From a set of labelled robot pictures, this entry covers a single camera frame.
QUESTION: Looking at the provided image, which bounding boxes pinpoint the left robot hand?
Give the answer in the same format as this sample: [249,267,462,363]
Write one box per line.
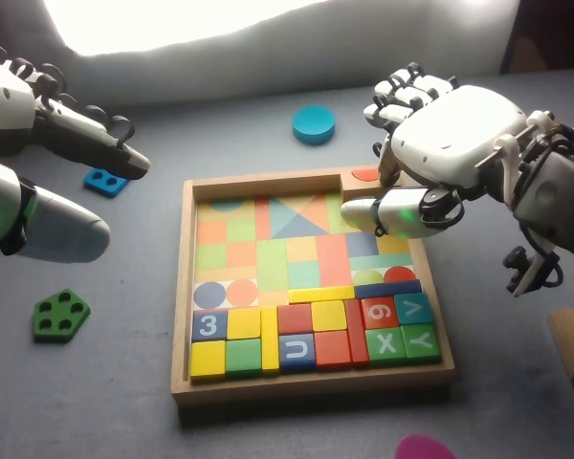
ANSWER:
[0,44,152,265]

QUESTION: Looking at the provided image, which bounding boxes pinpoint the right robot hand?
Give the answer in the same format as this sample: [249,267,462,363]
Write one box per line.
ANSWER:
[339,61,528,241]

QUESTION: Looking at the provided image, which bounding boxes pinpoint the blue square block with holes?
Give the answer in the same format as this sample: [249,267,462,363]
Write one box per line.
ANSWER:
[82,167,130,197]

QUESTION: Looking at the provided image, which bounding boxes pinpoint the green pentagon block with holes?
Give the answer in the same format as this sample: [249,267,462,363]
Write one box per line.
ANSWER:
[32,288,92,341]

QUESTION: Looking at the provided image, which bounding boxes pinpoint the wooden block tray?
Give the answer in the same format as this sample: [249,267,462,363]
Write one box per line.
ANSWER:
[169,164,459,412]

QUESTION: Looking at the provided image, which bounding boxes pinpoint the blue round disc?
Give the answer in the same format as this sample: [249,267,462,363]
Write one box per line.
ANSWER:
[291,105,337,144]

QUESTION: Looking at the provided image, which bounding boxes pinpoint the grey table cloth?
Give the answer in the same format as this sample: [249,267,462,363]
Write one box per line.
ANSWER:
[0,28,574,459]

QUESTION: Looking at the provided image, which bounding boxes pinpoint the magenta round disc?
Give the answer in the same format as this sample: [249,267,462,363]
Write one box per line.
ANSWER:
[394,433,458,459]

